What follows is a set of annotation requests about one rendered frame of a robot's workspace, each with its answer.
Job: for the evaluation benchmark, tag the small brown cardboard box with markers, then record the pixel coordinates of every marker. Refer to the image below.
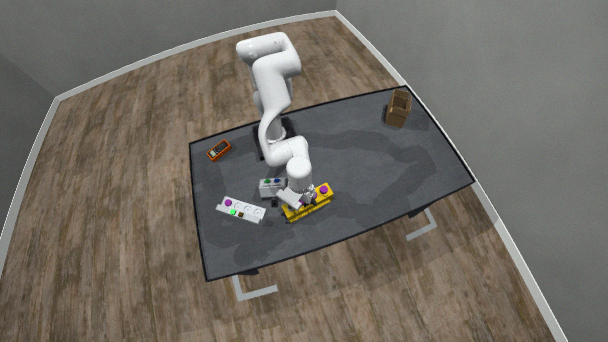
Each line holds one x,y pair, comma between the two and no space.
398,115

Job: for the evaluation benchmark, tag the orange pocket multimeter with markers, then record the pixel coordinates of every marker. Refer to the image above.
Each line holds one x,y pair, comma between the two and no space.
219,150

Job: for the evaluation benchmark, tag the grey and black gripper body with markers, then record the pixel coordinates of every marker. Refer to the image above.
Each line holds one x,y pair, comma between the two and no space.
306,197

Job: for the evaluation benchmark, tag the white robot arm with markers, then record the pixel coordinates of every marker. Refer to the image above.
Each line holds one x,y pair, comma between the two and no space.
273,74

